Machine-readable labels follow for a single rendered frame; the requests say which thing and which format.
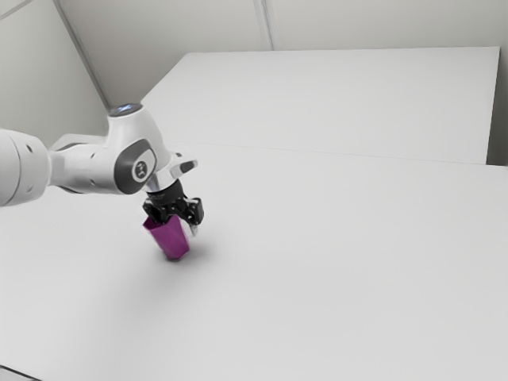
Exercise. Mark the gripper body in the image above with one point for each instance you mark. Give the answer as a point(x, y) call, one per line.
point(168, 202)

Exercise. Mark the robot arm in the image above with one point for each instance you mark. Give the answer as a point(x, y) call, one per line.
point(131, 135)

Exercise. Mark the magenta faceted mug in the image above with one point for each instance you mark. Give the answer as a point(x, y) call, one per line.
point(170, 239)

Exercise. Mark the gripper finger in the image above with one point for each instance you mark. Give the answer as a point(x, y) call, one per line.
point(194, 229)

